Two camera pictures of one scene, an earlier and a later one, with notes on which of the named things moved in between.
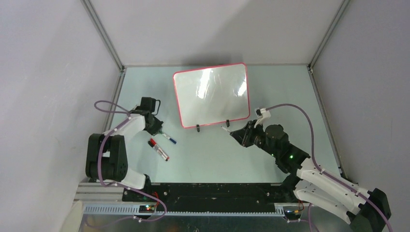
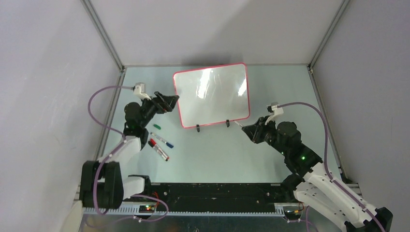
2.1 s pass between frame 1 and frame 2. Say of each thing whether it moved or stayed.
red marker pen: stayed
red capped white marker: stayed
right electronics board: stayed
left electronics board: stayed
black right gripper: moved
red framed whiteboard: stayed
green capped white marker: moved
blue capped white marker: moved
